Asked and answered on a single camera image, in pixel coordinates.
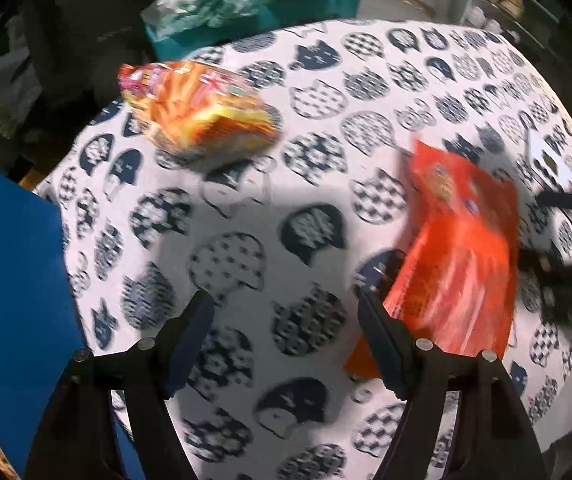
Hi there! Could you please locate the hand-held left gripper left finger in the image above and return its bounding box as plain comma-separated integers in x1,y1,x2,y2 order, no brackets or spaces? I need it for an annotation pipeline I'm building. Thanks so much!
23,290,217,480

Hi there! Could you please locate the cardboard box with blue flap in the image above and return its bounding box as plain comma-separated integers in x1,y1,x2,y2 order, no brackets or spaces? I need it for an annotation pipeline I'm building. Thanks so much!
0,157,137,480

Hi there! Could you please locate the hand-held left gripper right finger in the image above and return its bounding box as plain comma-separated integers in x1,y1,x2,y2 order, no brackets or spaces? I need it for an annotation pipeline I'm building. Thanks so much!
356,290,549,480

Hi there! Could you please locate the red orange snack packet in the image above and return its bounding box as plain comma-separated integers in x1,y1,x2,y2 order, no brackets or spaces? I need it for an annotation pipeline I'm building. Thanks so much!
343,140,523,380

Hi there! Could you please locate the cat print blanket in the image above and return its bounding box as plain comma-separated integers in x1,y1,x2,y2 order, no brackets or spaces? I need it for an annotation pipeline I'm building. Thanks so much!
33,17,572,480

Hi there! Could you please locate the orange yellow chips bag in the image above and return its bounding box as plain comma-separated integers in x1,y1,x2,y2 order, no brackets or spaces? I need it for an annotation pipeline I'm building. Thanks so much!
118,60,280,162

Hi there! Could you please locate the metal shelf rack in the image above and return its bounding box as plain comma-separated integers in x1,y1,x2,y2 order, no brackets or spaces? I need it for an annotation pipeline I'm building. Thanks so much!
471,0,568,52

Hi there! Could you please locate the dark hanging jacket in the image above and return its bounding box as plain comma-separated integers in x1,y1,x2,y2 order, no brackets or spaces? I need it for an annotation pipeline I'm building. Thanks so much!
0,0,177,162

